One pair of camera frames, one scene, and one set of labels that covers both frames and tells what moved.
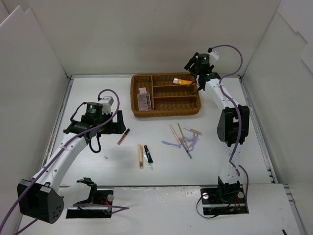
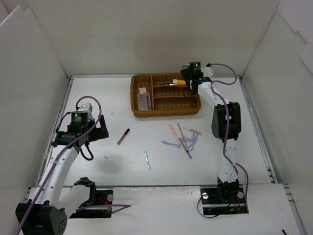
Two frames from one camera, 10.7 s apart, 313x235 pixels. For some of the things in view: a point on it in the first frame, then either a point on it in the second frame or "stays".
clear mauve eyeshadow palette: x=144 y=102 stays
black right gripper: x=191 y=64 → x=187 y=74
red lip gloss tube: x=123 y=136 stays
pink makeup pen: x=175 y=135 stays
